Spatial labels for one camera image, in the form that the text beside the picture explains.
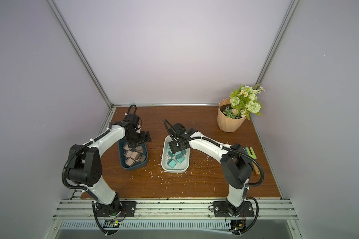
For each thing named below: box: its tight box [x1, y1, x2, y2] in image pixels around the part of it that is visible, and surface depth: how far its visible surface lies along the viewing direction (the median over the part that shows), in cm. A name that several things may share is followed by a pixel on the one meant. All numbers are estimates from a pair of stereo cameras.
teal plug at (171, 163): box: [167, 158, 178, 169], surface depth 89 cm
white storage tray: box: [161, 134, 190, 174], surface depth 89 cm
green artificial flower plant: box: [222, 83, 265, 121], surface depth 86 cm
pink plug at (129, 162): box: [124, 157, 136, 167], surface depth 89 cm
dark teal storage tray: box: [118, 137, 149, 170], surface depth 89 cm
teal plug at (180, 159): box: [176, 156, 185, 164], surface depth 89 cm
